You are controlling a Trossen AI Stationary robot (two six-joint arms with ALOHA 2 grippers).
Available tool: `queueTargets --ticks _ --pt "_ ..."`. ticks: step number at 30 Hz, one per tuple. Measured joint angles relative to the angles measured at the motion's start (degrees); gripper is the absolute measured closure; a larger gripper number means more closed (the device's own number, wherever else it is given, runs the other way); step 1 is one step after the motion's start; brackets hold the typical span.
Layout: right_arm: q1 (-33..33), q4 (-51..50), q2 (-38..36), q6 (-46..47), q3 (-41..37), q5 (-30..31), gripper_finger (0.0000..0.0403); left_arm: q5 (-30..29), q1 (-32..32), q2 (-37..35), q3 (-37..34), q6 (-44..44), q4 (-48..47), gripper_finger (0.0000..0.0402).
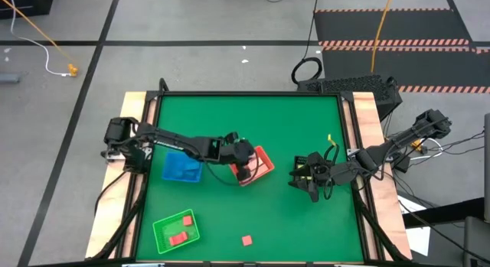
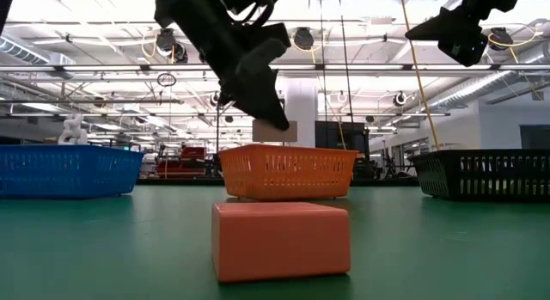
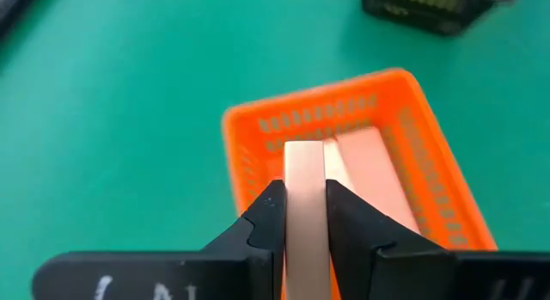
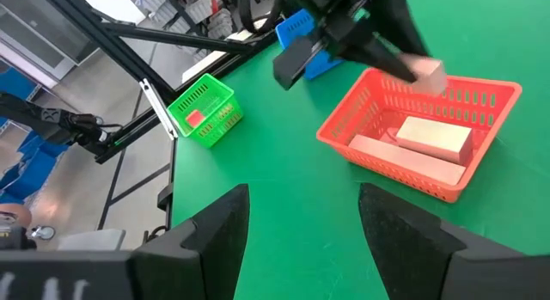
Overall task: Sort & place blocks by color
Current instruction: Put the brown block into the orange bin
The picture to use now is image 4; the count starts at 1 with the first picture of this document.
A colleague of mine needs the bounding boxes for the blue storage bin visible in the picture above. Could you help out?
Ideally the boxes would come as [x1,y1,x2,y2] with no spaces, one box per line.
[0,132,72,205]
[0,67,44,101]

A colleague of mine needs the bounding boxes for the grey caster wheel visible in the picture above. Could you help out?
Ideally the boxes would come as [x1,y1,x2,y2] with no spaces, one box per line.
[30,224,57,242]

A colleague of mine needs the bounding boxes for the grey stacked crates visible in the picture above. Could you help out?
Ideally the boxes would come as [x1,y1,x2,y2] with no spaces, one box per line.
[137,0,241,56]

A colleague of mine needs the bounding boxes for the brown round object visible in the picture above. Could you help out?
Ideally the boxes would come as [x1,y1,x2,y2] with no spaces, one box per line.
[0,203,34,232]

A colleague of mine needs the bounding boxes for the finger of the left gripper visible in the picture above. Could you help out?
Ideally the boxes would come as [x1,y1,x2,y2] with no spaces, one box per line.
[373,0,431,58]
[341,33,420,84]

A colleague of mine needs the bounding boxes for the green plastic basket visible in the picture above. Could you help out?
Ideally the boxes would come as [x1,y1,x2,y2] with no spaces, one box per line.
[166,72,244,150]

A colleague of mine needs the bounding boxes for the long natural wooden block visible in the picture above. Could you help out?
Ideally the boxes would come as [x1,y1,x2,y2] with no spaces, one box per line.
[346,133,468,187]

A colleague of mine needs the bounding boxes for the wooden table side board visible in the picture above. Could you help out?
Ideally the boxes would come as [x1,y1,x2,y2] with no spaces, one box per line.
[180,15,280,84]

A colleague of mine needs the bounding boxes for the red bridge block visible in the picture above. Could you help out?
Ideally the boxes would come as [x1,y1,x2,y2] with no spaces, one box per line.
[184,109,207,129]

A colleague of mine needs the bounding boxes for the grey glass cabinet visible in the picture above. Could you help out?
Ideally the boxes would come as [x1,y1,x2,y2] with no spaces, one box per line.
[0,0,100,90]

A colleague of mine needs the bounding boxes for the red plastic basket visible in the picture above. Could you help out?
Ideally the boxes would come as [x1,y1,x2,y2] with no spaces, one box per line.
[315,66,523,205]

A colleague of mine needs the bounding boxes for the white board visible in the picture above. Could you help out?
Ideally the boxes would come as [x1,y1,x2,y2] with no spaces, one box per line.
[75,0,147,26]

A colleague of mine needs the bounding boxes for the black aluminium table frame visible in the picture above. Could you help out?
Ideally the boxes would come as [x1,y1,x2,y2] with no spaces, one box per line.
[38,0,280,245]

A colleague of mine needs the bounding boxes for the black jointed arm with logo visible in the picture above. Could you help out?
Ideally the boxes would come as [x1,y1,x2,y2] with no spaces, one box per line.
[0,91,128,166]

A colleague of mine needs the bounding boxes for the silver metal bracket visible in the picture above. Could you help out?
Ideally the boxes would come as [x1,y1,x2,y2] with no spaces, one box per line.
[137,78,180,141]

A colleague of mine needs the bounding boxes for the blue plastic basket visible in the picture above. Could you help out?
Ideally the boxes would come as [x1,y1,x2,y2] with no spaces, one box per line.
[274,8,345,81]

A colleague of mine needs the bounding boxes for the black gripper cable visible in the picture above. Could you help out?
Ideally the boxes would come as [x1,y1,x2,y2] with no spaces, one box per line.
[235,0,287,34]

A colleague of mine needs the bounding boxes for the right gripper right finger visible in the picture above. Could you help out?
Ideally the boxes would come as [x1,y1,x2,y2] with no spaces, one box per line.
[358,181,550,300]

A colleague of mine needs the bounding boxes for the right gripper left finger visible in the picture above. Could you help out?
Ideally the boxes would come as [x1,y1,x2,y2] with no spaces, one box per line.
[130,182,252,300]

